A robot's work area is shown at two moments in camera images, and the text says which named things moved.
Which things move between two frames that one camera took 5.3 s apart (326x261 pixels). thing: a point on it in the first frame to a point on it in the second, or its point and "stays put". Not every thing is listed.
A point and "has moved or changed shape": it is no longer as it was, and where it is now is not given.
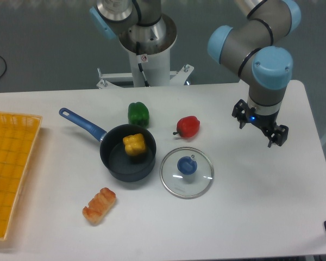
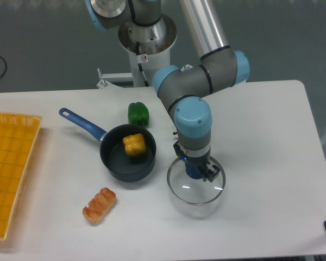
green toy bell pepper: [138, 114] stays put
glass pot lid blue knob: [186, 173] has moved or changed shape
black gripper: [280, 134] to [209, 172]
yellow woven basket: [12, 138] stays put
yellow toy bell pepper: [135, 144] stays put
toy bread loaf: [98, 207] stays put
